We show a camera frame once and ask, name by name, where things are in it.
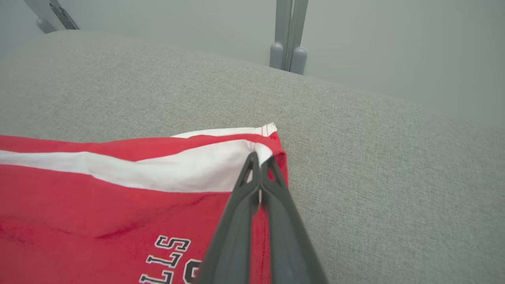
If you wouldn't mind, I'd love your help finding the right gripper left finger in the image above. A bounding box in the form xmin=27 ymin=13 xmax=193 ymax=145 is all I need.
xmin=195 ymin=152 xmax=262 ymax=284

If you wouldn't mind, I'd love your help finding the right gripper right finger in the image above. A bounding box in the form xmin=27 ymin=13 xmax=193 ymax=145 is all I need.
xmin=260 ymin=156 xmax=329 ymax=284

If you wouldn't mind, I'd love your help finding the red sports jersey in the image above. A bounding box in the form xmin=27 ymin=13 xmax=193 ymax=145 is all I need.
xmin=0 ymin=122 xmax=289 ymax=284

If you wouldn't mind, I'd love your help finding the grey fabric sofa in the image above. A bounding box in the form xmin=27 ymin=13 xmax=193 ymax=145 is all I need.
xmin=0 ymin=30 xmax=505 ymax=284

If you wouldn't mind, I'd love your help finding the grey partition post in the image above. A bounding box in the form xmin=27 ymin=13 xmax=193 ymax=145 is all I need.
xmin=269 ymin=0 xmax=293 ymax=71
xmin=290 ymin=0 xmax=309 ymax=75

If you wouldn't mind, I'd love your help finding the grey metal frame leg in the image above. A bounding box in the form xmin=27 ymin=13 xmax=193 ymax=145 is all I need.
xmin=24 ymin=0 xmax=80 ymax=34

